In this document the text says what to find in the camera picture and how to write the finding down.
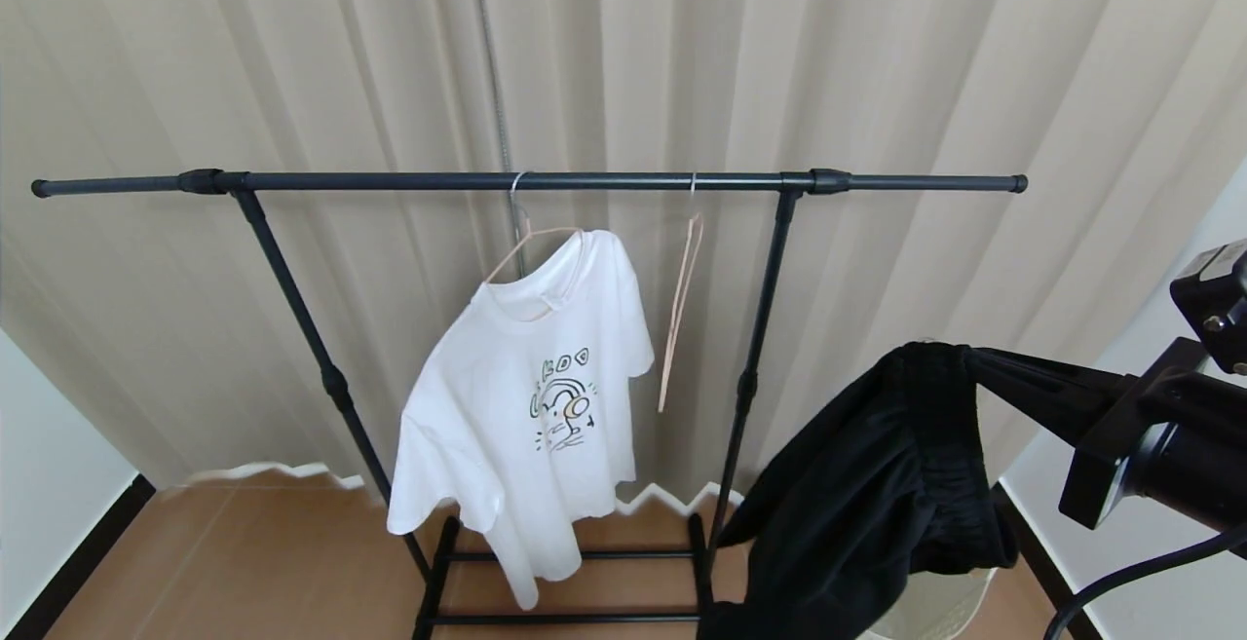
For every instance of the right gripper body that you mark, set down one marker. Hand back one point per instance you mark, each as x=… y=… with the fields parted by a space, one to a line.
x=1169 y=455

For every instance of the black shorts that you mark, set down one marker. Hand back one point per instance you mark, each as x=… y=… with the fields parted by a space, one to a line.
x=857 y=504

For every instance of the pink clothes hanger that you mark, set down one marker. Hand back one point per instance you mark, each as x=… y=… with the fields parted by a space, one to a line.
x=682 y=299
x=502 y=260

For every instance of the white t-shirt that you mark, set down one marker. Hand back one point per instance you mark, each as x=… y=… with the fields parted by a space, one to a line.
x=487 y=426

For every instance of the white laundry basket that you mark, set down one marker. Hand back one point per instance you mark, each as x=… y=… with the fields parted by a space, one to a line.
x=945 y=611

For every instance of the black clothes rack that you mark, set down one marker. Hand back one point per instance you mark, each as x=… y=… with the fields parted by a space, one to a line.
x=390 y=180

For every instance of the beige curtain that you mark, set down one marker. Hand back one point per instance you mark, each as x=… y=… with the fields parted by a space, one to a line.
x=244 y=56

